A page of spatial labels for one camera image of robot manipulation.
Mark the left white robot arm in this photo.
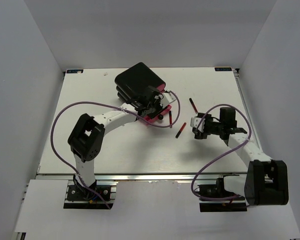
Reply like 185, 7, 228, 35
67, 86, 175, 200

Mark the black pink drawer organizer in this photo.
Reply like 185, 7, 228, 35
114, 62, 166, 112

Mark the blue label corner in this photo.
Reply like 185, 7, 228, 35
66, 69, 83, 74
214, 67, 232, 72

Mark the blue label right corner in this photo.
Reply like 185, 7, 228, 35
214, 67, 232, 72

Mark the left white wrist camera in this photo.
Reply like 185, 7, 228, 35
160, 92, 176, 108

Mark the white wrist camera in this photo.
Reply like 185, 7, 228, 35
190, 116, 205, 133
160, 92, 176, 108

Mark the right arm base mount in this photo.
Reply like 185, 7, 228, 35
194, 177, 248, 213

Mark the red lip gloss front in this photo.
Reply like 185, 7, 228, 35
175, 122, 187, 139

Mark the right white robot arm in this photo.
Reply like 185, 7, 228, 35
190, 104, 289, 206

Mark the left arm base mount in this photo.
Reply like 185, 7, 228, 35
63, 180, 117, 210

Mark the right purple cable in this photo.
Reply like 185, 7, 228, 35
191, 103, 253, 202

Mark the pink drawer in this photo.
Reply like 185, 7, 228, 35
157, 84, 166, 92
144, 105, 172, 125

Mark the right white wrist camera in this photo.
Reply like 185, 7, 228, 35
190, 116, 205, 133

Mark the blue label left corner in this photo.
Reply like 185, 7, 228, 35
66, 69, 83, 74

